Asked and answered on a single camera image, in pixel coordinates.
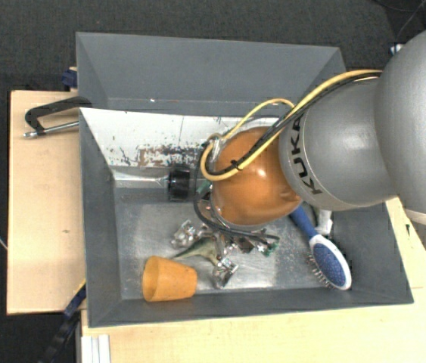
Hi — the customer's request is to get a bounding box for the pale wood flat board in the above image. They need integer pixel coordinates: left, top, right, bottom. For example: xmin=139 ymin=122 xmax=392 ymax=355
xmin=6 ymin=90 xmax=87 ymax=315

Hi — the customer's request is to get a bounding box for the green toy dinosaur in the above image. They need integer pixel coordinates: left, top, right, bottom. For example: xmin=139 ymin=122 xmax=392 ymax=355
xmin=172 ymin=236 xmax=222 ymax=267

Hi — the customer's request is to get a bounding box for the small white plastic piece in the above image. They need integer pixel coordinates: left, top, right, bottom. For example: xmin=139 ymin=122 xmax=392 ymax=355
xmin=316 ymin=209 xmax=334 ymax=236

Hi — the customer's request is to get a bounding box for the blue and white hairbrush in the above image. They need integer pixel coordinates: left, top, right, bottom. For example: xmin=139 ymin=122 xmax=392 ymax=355
xmin=288 ymin=204 xmax=353 ymax=292

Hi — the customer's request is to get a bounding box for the grey metal bin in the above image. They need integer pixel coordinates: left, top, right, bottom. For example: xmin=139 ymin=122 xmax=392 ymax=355
xmin=74 ymin=31 xmax=415 ymax=328

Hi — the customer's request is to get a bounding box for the black cylinder on white bracket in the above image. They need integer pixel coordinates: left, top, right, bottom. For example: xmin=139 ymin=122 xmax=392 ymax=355
xmin=165 ymin=133 xmax=224 ymax=203

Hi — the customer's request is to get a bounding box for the orange plastic cup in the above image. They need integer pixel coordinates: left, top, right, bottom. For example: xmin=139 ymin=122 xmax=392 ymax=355
xmin=141 ymin=255 xmax=199 ymax=303

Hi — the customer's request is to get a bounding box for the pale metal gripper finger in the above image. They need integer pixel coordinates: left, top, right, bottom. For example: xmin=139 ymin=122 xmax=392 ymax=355
xmin=169 ymin=219 xmax=201 ymax=249
xmin=212 ymin=256 xmax=240 ymax=290

